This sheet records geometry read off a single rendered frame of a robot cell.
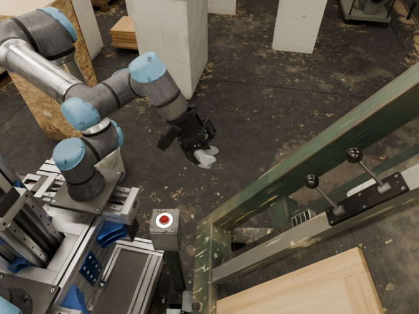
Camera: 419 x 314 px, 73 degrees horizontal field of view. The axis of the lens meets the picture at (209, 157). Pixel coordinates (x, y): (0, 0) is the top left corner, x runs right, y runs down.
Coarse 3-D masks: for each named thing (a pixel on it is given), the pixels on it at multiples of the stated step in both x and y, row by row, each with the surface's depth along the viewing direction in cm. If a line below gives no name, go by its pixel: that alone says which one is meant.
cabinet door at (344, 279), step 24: (312, 264) 75; (336, 264) 69; (360, 264) 64; (264, 288) 85; (288, 288) 78; (312, 288) 72; (336, 288) 67; (360, 288) 62; (216, 312) 99; (240, 312) 89; (264, 312) 82; (288, 312) 75; (312, 312) 69; (336, 312) 65; (360, 312) 60
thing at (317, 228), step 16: (416, 176) 60; (416, 192) 60; (384, 208) 65; (304, 224) 80; (320, 224) 75; (352, 224) 71; (272, 240) 87; (288, 240) 82; (304, 240) 78; (240, 256) 97; (256, 256) 91; (272, 256) 86; (224, 272) 101; (240, 272) 96
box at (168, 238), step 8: (152, 216) 120; (176, 216) 120; (152, 224) 118; (176, 224) 118; (152, 232) 116; (160, 232) 116; (168, 232) 116; (176, 232) 116; (152, 240) 120; (160, 240) 120; (168, 240) 120; (176, 240) 120; (160, 248) 126; (168, 248) 125; (176, 248) 125
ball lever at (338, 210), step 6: (312, 174) 70; (306, 180) 70; (312, 180) 69; (318, 180) 69; (306, 186) 70; (312, 186) 69; (318, 186) 70; (324, 192) 70; (336, 204) 70; (336, 210) 70; (342, 210) 69
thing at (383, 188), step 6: (348, 150) 63; (354, 150) 62; (360, 150) 62; (348, 156) 62; (354, 156) 62; (360, 156) 61; (354, 162) 62; (360, 162) 63; (366, 168) 63; (372, 174) 63; (378, 180) 63; (378, 186) 64; (384, 186) 63; (390, 186) 62; (384, 192) 63
